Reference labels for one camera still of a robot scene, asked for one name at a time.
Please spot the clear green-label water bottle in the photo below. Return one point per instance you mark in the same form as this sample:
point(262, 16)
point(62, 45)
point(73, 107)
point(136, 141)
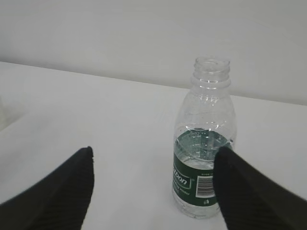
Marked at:
point(206, 122)

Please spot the white paper cup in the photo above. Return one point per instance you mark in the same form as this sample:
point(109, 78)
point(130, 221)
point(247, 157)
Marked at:
point(2, 116)

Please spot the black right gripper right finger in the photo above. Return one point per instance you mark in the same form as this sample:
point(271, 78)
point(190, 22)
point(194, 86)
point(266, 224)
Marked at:
point(249, 200)

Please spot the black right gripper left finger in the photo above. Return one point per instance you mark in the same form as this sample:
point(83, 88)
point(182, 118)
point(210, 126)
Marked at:
point(58, 202)

